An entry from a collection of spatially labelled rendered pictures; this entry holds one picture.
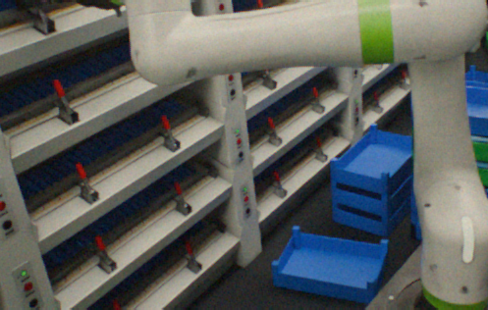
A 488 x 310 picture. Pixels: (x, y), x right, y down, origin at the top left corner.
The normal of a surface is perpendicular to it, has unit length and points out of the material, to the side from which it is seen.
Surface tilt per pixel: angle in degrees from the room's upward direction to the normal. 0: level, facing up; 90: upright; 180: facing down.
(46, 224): 18
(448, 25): 85
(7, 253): 90
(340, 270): 0
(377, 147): 0
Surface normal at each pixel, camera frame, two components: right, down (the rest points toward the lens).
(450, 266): -0.47, 0.45
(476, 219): 0.04, -0.76
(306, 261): -0.09, -0.89
